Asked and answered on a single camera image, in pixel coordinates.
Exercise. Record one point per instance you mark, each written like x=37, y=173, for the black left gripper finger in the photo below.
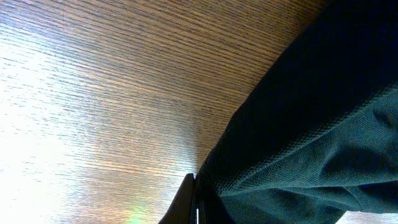
x=183, y=209

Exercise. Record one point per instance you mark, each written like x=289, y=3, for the black t-shirt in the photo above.
x=317, y=137

